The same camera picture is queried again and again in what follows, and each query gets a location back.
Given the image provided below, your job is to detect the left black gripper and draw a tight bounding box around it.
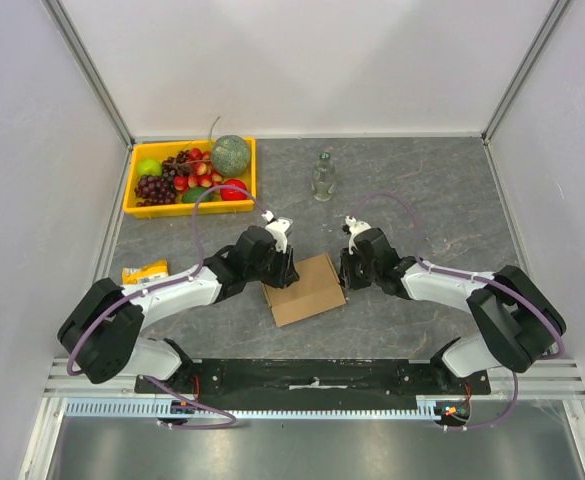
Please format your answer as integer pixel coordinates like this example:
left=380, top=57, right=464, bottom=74
left=246, top=241, right=300, bottom=290

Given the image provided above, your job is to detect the brown cardboard box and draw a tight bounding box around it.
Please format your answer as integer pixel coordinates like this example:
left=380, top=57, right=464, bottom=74
left=263, top=253, right=346, bottom=328

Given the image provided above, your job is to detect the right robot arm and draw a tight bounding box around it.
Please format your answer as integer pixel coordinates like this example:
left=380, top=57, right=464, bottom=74
left=339, top=217, right=566, bottom=394

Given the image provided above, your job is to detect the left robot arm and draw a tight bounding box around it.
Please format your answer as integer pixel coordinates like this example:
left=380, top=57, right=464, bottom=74
left=57, top=218, right=299, bottom=393

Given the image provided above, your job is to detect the red tomato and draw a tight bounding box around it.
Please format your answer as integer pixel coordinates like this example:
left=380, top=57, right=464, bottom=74
left=220, top=179, right=248, bottom=202

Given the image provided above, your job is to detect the green avocado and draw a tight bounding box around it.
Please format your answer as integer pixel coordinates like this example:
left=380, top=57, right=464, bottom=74
left=181, top=187, right=214, bottom=204

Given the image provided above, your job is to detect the red cherry bunch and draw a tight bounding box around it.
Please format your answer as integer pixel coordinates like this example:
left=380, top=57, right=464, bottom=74
left=162, top=148, right=224, bottom=194

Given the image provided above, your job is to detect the clear glass bottle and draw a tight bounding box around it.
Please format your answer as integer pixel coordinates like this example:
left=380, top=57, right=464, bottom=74
left=312, top=152, right=336, bottom=202

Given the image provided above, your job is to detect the green netted melon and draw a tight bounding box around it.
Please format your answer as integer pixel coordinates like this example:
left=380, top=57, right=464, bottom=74
left=211, top=135, right=251, bottom=177

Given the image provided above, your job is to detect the dark purple grape bunch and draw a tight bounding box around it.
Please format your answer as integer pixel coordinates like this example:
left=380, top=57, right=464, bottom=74
left=134, top=175, right=177, bottom=207

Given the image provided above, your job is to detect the yellow snack packet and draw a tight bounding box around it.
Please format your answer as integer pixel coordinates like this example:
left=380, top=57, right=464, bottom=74
left=121, top=259, right=170, bottom=294

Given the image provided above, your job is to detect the green apple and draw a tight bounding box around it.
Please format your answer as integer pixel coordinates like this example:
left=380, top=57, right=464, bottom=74
left=136, top=158, right=163, bottom=177

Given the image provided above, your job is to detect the yellow plastic bin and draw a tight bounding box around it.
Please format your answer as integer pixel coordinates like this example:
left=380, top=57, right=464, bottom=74
left=123, top=139, right=255, bottom=219

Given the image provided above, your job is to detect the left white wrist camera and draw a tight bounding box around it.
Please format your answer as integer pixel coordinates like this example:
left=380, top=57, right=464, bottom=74
left=262, top=211, right=293, bottom=253

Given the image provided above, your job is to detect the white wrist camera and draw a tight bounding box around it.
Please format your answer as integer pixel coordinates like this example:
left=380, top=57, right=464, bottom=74
left=342, top=215, right=371, bottom=255
left=262, top=211, right=293, bottom=253

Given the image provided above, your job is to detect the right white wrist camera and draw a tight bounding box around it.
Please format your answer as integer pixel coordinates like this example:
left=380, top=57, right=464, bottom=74
left=342, top=215, right=371, bottom=255

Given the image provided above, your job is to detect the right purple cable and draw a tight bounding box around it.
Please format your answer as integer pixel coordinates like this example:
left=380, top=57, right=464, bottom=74
left=349, top=192, right=567, bottom=432

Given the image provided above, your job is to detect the purple cable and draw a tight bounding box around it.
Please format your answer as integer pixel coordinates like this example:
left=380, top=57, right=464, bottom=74
left=66, top=184, right=276, bottom=431
left=349, top=192, right=567, bottom=432

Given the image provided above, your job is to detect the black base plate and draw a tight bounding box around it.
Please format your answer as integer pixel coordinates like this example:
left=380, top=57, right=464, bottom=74
left=162, top=359, right=491, bottom=411

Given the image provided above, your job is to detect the grey slotted cable duct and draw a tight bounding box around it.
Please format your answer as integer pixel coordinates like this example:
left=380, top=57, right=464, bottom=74
left=64, top=397, right=446, bottom=419

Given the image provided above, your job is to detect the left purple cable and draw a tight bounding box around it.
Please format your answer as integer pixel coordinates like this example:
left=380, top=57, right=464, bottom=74
left=66, top=184, right=276, bottom=431

